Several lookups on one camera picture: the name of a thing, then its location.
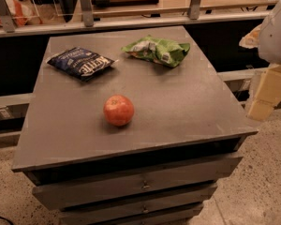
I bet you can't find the orange white plastic bag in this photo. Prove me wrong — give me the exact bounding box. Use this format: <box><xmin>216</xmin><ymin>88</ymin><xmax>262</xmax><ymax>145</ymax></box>
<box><xmin>0</xmin><ymin>0</ymin><xmax>42</xmax><ymax>26</ymax></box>

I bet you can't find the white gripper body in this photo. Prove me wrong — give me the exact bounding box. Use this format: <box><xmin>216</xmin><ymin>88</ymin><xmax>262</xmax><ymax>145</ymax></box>
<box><xmin>258</xmin><ymin>0</ymin><xmax>281</xmax><ymax>65</ymax></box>

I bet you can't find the green rice chip bag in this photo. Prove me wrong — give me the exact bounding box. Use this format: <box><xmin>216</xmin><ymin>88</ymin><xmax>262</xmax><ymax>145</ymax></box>
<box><xmin>121</xmin><ymin>36</ymin><xmax>190</xmax><ymax>68</ymax></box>

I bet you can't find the black cable on floor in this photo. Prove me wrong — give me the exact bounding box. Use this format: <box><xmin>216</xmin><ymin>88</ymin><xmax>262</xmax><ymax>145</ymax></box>
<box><xmin>0</xmin><ymin>215</ymin><xmax>15</xmax><ymax>225</ymax></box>

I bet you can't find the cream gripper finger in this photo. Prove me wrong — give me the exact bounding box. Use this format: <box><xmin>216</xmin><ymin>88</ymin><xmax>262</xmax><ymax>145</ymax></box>
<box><xmin>239</xmin><ymin>25</ymin><xmax>261</xmax><ymax>49</ymax></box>
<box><xmin>247</xmin><ymin>64</ymin><xmax>281</xmax><ymax>121</ymax></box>

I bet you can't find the grey metal railing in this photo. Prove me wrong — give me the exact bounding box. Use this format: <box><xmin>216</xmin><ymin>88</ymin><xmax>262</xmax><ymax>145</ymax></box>
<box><xmin>0</xmin><ymin>0</ymin><xmax>275</xmax><ymax>38</ymax></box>

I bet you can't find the red apple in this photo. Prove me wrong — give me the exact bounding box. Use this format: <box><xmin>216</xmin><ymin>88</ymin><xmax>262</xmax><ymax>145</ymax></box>
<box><xmin>103</xmin><ymin>95</ymin><xmax>134</xmax><ymax>127</ymax></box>

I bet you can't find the blue Kettle chip bag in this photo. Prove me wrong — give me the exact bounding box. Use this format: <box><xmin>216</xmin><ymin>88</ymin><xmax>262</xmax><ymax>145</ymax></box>
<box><xmin>46</xmin><ymin>47</ymin><xmax>114</xmax><ymax>82</ymax></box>

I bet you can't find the grey drawer cabinet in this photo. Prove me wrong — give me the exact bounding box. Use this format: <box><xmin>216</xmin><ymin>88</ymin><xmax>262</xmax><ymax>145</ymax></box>
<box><xmin>12</xmin><ymin>30</ymin><xmax>254</xmax><ymax>225</ymax></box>

